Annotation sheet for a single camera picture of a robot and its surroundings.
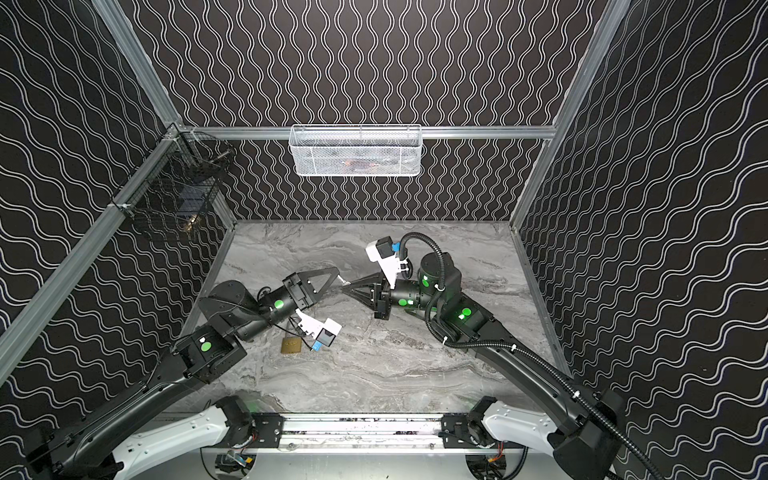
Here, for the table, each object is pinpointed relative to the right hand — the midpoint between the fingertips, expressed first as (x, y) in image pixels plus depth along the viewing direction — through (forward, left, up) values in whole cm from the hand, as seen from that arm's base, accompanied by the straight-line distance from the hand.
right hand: (343, 289), depth 60 cm
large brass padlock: (+3, +21, -34) cm, 40 cm away
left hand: (+2, +2, +8) cm, 9 cm away
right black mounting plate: (-18, -25, -35) cm, 47 cm away
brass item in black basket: (+24, +46, -5) cm, 53 cm away
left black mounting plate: (-19, +22, -34) cm, 45 cm away
